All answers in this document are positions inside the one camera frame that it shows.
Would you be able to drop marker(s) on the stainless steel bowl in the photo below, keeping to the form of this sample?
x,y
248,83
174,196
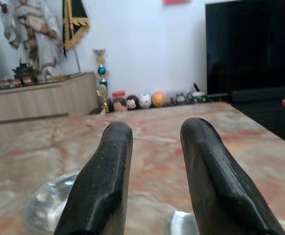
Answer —
x,y
47,205

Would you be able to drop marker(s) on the row of small red figurines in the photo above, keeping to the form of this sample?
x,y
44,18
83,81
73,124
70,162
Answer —
x,y
15,82

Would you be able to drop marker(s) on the white round plush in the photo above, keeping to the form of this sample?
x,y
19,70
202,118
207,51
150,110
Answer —
x,y
145,101

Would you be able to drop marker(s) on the black television console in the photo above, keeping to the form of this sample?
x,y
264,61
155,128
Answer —
x,y
265,107

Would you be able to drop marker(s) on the black flat television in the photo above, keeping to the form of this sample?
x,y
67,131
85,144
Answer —
x,y
252,46

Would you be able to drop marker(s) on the white robed statue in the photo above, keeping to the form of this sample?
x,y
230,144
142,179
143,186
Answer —
x,y
37,36

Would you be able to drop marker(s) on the gold trophy with blue ball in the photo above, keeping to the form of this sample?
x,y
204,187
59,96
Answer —
x,y
102,71

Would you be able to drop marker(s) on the black flag with gold fringe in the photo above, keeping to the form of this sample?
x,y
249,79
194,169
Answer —
x,y
75,22

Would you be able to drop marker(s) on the dark incense burner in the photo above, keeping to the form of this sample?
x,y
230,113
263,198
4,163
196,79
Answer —
x,y
23,69

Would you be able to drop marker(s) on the dark haired round plush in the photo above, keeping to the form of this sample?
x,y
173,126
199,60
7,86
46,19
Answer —
x,y
132,102

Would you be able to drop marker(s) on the small grey figurine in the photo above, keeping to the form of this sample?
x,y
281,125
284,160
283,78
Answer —
x,y
179,99

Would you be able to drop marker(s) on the orange round plush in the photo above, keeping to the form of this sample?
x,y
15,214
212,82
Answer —
x,y
159,99

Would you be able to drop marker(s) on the steel spoon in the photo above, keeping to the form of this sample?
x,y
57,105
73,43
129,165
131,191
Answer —
x,y
181,224

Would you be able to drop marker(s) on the light wooden cabinet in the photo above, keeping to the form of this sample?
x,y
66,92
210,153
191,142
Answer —
x,y
34,102

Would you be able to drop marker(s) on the red lidded snack jar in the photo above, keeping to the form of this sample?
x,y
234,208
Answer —
x,y
119,102

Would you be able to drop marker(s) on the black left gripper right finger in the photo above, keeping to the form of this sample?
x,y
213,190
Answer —
x,y
220,186

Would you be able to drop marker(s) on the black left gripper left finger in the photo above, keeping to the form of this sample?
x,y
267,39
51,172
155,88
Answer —
x,y
101,183

